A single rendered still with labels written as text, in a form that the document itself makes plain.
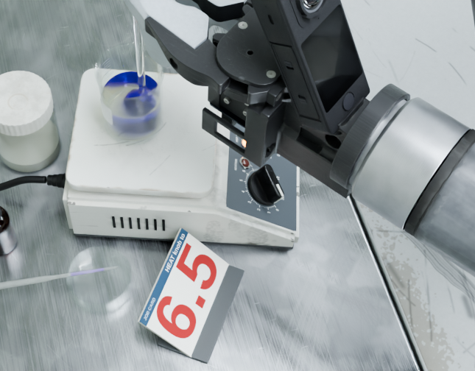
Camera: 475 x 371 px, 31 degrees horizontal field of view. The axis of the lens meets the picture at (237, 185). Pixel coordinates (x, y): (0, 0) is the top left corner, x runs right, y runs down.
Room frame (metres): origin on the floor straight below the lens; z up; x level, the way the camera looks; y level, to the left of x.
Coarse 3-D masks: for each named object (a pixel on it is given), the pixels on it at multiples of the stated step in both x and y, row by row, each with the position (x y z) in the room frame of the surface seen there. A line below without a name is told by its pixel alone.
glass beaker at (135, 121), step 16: (112, 48) 0.42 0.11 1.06; (128, 48) 0.43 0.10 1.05; (144, 48) 0.43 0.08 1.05; (96, 64) 0.40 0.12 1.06; (112, 64) 0.42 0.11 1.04; (128, 64) 0.43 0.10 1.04; (144, 64) 0.43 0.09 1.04; (96, 80) 0.39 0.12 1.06; (160, 80) 0.40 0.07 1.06; (112, 96) 0.38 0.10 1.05; (144, 96) 0.38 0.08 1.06; (160, 96) 0.40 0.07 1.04; (112, 112) 0.38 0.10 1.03; (128, 112) 0.38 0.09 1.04; (144, 112) 0.38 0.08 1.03; (160, 112) 0.40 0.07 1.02; (112, 128) 0.38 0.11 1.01; (128, 128) 0.38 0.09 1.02; (144, 128) 0.38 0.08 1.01; (160, 128) 0.40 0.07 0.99; (128, 144) 0.38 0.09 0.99
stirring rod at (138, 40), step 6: (138, 30) 0.41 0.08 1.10; (138, 36) 0.41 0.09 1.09; (138, 42) 0.41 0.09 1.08; (138, 48) 0.41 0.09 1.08; (138, 54) 0.41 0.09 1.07; (138, 60) 0.41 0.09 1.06; (138, 66) 0.41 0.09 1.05; (138, 72) 0.41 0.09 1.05; (144, 72) 0.41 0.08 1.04; (138, 78) 0.41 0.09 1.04; (144, 78) 0.41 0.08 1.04; (138, 84) 0.41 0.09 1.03; (144, 84) 0.41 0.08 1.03
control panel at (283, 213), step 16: (240, 128) 0.43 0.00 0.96; (240, 144) 0.41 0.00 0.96; (240, 160) 0.39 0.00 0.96; (272, 160) 0.41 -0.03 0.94; (288, 160) 0.42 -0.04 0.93; (240, 176) 0.38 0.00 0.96; (288, 176) 0.40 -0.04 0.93; (240, 192) 0.36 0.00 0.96; (288, 192) 0.38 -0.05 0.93; (240, 208) 0.35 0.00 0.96; (256, 208) 0.36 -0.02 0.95; (272, 208) 0.36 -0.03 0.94; (288, 208) 0.37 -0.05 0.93; (288, 224) 0.35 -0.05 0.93
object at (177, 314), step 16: (192, 240) 0.33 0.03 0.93; (192, 256) 0.32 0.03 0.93; (208, 256) 0.32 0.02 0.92; (176, 272) 0.30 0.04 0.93; (192, 272) 0.30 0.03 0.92; (208, 272) 0.31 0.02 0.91; (176, 288) 0.28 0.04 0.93; (192, 288) 0.29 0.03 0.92; (208, 288) 0.30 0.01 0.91; (160, 304) 0.27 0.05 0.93; (176, 304) 0.27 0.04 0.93; (192, 304) 0.28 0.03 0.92; (160, 320) 0.25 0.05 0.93; (176, 320) 0.26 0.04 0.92; (192, 320) 0.26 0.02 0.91; (176, 336) 0.25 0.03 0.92; (192, 336) 0.25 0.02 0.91
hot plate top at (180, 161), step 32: (96, 96) 0.43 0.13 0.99; (192, 96) 0.44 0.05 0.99; (96, 128) 0.39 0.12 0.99; (192, 128) 0.40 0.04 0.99; (96, 160) 0.36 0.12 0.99; (128, 160) 0.37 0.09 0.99; (160, 160) 0.37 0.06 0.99; (192, 160) 0.37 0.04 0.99; (128, 192) 0.34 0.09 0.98; (160, 192) 0.34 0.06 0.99; (192, 192) 0.34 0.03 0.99
